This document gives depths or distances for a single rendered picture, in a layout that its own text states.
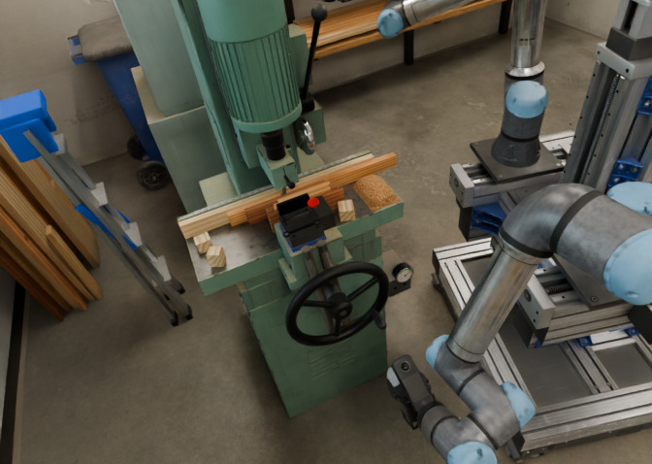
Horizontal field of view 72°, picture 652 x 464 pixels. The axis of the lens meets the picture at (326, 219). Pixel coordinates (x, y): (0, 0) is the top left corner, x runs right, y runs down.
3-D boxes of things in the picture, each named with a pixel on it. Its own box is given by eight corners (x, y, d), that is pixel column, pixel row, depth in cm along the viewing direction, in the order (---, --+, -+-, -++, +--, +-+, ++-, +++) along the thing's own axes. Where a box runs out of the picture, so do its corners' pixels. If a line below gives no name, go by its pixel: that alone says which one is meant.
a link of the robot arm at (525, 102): (500, 138, 142) (506, 98, 133) (501, 115, 151) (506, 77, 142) (541, 140, 138) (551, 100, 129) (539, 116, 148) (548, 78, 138)
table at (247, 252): (211, 324, 112) (204, 310, 108) (188, 246, 133) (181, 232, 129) (422, 236, 125) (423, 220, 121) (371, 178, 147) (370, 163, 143)
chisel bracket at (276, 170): (277, 195, 123) (270, 170, 117) (261, 169, 133) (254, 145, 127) (302, 185, 125) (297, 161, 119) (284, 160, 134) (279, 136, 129)
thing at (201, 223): (185, 239, 127) (179, 226, 124) (183, 235, 128) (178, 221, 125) (374, 169, 140) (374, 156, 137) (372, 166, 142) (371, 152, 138)
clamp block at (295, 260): (295, 281, 115) (289, 257, 109) (277, 248, 125) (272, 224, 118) (347, 259, 118) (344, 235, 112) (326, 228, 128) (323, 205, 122)
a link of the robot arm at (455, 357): (516, 158, 74) (410, 365, 97) (576, 191, 66) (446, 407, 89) (553, 158, 80) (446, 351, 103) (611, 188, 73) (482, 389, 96)
